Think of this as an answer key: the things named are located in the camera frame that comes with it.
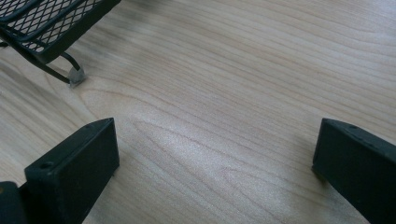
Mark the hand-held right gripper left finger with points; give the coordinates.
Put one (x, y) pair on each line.
(71, 174)

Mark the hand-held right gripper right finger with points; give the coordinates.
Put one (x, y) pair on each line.
(358, 174)

